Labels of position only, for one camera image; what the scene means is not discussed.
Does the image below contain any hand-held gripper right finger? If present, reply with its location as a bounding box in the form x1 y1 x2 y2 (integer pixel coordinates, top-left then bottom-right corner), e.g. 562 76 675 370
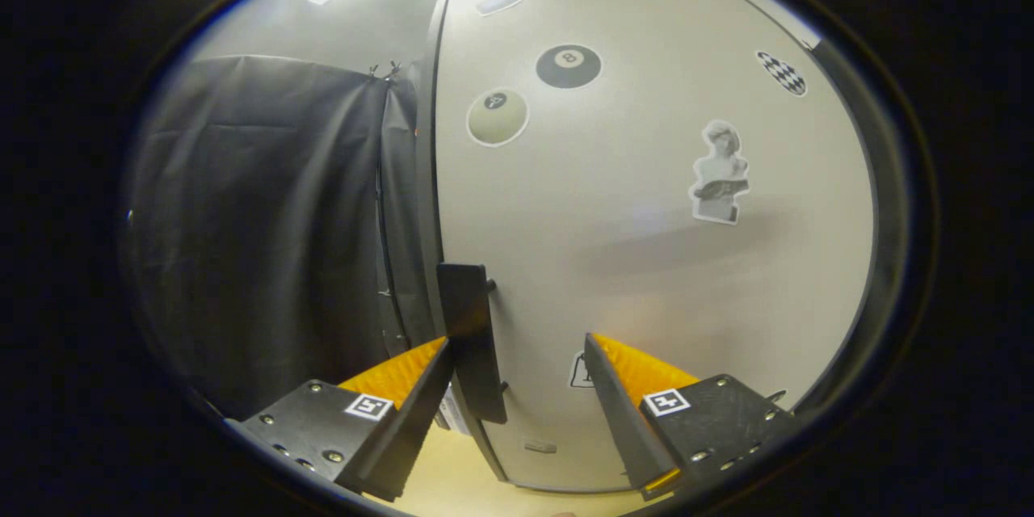
583 331 797 499

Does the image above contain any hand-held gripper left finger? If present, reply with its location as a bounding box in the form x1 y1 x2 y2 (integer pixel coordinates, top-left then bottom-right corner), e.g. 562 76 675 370
225 335 455 502

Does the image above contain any black door handle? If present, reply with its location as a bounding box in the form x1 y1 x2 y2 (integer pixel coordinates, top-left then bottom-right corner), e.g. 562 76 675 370
436 263 510 425

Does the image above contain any black backdrop cloth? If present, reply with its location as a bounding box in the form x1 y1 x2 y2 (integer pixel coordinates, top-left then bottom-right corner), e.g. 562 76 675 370
125 55 429 421

